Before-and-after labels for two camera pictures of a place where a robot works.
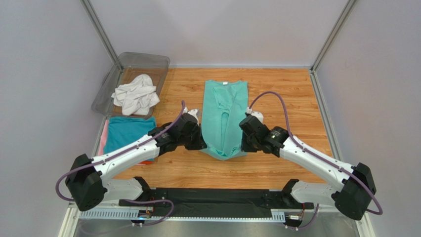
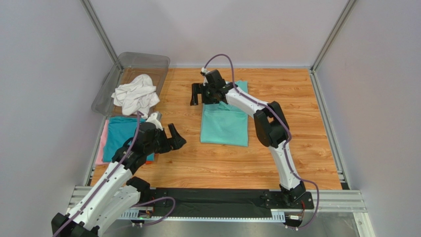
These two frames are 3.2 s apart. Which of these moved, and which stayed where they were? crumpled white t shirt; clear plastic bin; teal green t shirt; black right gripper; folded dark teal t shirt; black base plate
Moved: black right gripper; teal green t shirt
Stayed: black base plate; folded dark teal t shirt; crumpled white t shirt; clear plastic bin
